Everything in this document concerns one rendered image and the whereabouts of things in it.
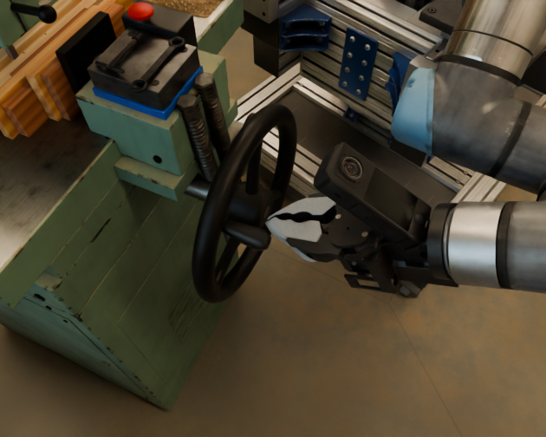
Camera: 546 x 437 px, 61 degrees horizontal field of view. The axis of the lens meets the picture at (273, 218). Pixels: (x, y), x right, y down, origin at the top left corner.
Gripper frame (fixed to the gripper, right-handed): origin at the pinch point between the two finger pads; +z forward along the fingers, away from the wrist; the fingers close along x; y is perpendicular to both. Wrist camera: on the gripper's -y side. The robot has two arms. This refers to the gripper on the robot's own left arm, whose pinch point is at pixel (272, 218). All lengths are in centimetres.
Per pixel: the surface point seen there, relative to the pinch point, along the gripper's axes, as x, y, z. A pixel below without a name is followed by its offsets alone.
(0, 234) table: -14.8, -13.8, 23.2
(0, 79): 2.4, -23.5, 32.6
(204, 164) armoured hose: 5.9, -3.5, 12.7
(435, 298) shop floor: 45, 96, 16
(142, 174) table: 0.7, -7.0, 18.0
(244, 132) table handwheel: 6.2, -7.9, 2.8
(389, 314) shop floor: 34, 90, 26
